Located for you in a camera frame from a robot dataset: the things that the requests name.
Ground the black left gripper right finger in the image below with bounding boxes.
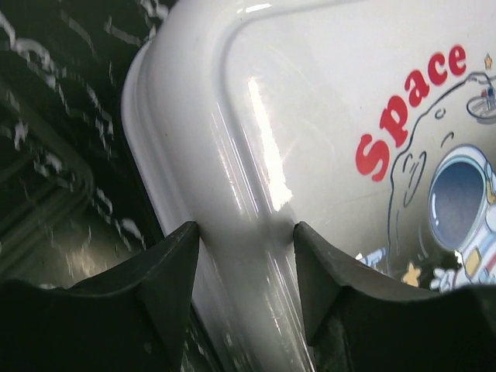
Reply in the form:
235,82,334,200
293,222,495,371

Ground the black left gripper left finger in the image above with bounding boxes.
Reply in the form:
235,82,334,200
1,222,199,371

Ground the space astronaut kids suitcase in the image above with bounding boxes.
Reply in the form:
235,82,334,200
122,1,495,371

